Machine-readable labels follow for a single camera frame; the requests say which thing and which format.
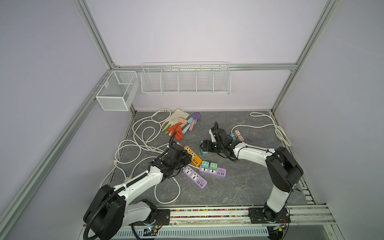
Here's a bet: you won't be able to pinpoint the pink plug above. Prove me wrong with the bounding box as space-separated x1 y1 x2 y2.
237 136 245 142
234 130 241 138

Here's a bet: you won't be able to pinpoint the orange power strip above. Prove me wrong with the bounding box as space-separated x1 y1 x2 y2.
184 146 203 168

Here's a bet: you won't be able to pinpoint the purple power strip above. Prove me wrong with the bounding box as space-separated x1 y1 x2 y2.
183 166 208 190
199 167 227 178

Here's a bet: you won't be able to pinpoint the green plug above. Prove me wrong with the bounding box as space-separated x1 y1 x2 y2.
209 163 218 171

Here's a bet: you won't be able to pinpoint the teal power strip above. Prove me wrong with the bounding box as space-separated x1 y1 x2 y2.
230 133 237 141

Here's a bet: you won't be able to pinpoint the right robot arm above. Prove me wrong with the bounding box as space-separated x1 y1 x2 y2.
199 122 304 223

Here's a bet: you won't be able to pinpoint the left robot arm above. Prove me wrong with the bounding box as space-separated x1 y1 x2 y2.
83 142 193 240

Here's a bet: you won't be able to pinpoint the beige and red glove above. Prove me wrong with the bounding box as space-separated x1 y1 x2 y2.
162 109 189 141

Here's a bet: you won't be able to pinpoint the pastel silicone utensils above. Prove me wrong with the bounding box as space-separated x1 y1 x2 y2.
182 112 201 134

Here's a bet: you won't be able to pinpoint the white mesh box basket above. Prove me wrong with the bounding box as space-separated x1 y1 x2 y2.
96 71 140 112

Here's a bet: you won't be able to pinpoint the white tangled cables left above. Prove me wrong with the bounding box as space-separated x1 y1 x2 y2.
98 108 193 205

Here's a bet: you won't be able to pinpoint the white cable of teal strip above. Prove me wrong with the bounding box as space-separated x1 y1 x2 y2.
230 111 292 148

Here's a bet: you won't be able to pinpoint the white wire shelf basket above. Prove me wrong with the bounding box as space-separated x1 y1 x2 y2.
141 62 232 95

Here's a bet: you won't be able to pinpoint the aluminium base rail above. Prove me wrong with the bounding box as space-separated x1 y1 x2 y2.
78 204 343 240

